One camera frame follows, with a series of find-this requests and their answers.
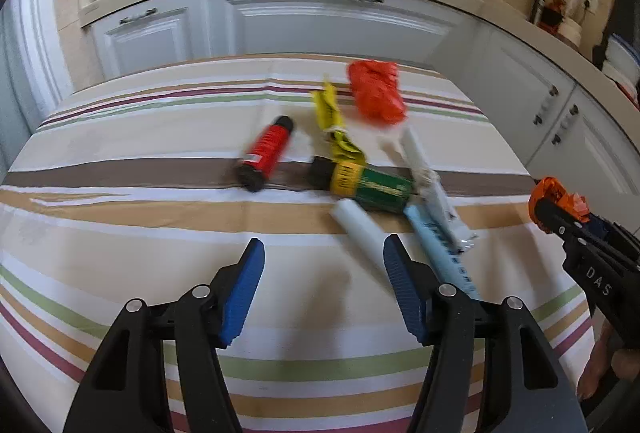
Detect green bottle yellow label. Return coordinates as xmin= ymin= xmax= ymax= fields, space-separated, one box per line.
xmin=307 ymin=155 xmax=415 ymax=214

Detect white stacked containers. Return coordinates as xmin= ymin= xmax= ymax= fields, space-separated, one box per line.
xmin=602 ymin=35 xmax=640 ymax=88

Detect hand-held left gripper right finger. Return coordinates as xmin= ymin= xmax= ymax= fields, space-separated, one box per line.
xmin=382 ymin=234 xmax=588 ymax=433

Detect white jar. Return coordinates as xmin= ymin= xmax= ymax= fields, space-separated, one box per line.
xmin=557 ymin=18 xmax=583 ymax=48

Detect orange plastic bag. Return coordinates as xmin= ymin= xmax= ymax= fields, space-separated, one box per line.
xmin=346 ymin=59 xmax=408 ymax=128
xmin=529 ymin=176 xmax=592 ymax=224

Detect red bottle black cap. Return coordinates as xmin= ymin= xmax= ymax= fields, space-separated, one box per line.
xmin=235 ymin=115 xmax=297 ymax=194

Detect white tube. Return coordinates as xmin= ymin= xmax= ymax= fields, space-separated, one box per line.
xmin=330 ymin=198 xmax=398 ymax=274

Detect light blue tube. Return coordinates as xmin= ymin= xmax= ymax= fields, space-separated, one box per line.
xmin=402 ymin=205 xmax=485 ymax=301

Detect person's right hand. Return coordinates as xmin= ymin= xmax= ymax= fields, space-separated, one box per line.
xmin=575 ymin=313 xmax=640 ymax=419

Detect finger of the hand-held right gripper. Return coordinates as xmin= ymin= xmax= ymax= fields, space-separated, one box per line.
xmin=570 ymin=210 xmax=626 ymax=248
xmin=531 ymin=197 xmax=576 ymax=236

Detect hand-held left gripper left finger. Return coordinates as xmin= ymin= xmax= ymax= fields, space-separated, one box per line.
xmin=62 ymin=238 xmax=266 ymax=433

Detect small white cabinet door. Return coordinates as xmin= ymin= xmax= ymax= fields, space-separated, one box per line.
xmin=92 ymin=0 xmax=208 ymax=78

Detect white knotted wrapper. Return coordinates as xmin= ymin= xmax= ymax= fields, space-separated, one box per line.
xmin=377 ymin=125 xmax=478 ymax=251

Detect yellow wrapper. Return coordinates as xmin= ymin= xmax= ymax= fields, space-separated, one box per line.
xmin=311 ymin=80 xmax=367 ymax=164

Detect striped tablecloth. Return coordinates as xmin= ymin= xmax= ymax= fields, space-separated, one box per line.
xmin=0 ymin=53 xmax=593 ymax=433

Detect black container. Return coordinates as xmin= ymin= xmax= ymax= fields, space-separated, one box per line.
xmin=542 ymin=8 xmax=566 ymax=32

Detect wide white cabinet drawer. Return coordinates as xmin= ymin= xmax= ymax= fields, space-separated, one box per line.
xmin=207 ymin=0 xmax=471 ymax=64

